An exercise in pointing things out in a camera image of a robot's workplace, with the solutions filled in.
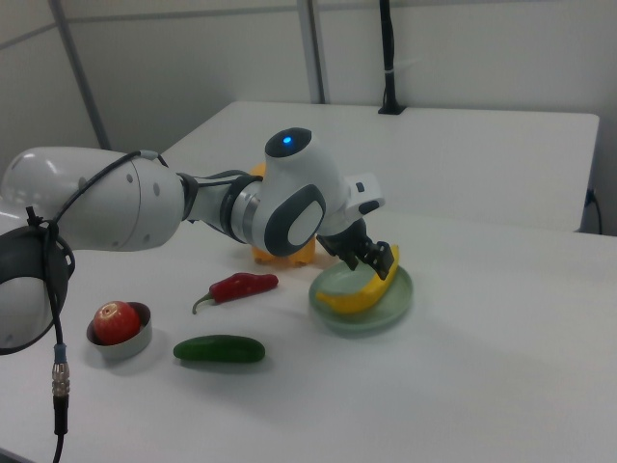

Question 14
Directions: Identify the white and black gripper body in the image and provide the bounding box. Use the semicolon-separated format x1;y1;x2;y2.
315;171;387;264

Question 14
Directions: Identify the yellow toy banana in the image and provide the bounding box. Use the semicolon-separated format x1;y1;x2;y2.
315;244;402;315

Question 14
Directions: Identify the pale green plastic plate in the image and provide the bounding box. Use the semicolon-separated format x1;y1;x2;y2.
308;262;416;338

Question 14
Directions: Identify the orange plush toy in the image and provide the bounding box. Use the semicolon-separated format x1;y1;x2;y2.
248;161;319;267

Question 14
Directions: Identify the red toy chili pepper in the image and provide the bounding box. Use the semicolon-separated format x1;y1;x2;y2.
192;272;281;315

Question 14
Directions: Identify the white adjoining table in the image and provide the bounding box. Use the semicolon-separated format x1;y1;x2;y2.
158;99;602;233

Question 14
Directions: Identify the black clamped pole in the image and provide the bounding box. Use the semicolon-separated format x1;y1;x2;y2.
377;0;406;116

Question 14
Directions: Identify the green toy cucumber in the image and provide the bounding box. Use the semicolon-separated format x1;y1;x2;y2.
173;334;267;364

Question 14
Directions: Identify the round metal bowl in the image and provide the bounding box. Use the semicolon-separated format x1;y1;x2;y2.
86;301;154;360

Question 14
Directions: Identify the red toy apple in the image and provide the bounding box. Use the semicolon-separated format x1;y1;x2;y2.
93;300;142;346

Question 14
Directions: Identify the black cable behind table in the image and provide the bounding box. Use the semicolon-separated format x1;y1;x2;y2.
584;187;604;233

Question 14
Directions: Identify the black arm cable with connector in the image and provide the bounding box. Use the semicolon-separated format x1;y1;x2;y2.
24;149;264;463

